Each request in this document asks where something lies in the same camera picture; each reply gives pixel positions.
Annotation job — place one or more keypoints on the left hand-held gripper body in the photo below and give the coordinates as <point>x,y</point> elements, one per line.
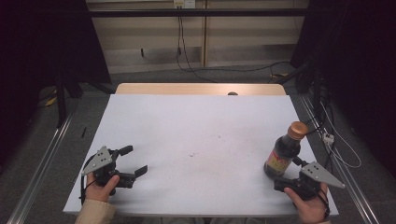
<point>100,160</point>

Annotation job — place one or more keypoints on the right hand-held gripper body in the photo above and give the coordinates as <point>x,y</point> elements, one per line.
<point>314,175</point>

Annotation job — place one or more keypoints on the dark sauce bottle brown cap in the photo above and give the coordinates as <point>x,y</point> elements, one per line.
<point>283,152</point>

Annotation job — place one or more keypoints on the person's left hand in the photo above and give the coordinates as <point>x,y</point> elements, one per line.
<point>99,193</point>

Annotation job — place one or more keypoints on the person's right hand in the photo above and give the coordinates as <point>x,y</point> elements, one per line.
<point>311,211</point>

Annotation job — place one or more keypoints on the small black floor piece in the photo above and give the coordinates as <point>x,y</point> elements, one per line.
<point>83,132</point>

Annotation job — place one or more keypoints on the white power strip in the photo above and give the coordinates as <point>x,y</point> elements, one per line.
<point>328,138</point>

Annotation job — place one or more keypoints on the white table board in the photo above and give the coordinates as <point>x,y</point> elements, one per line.
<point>193,130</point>

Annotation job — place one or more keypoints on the black metal stand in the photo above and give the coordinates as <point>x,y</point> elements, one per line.
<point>60,99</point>

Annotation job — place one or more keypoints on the wooden table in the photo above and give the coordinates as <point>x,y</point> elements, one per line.
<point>174,88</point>

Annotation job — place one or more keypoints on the dark curtain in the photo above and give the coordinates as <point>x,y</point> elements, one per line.
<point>40,46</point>
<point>358,62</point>

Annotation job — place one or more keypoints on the metal floor rail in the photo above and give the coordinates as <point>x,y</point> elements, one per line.
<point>351,186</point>
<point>40,168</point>

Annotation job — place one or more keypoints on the wooden wall post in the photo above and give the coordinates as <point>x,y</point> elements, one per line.
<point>204,34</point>

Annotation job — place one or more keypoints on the white wall socket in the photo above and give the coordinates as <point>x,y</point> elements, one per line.
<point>184,3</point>

